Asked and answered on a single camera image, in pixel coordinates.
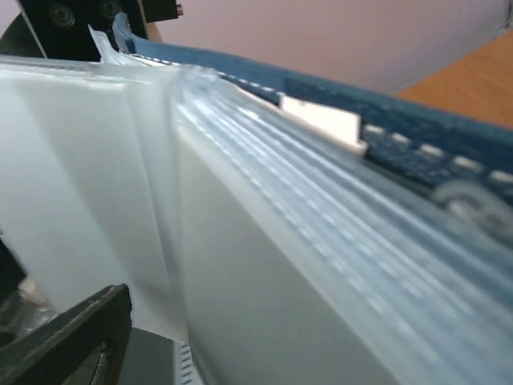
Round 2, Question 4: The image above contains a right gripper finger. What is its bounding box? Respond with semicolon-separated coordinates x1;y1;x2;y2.
1;284;131;384

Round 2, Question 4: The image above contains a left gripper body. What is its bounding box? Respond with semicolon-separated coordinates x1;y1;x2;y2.
1;0;183;62

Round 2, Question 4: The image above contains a blue card holder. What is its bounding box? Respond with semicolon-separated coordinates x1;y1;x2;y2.
1;14;512;384

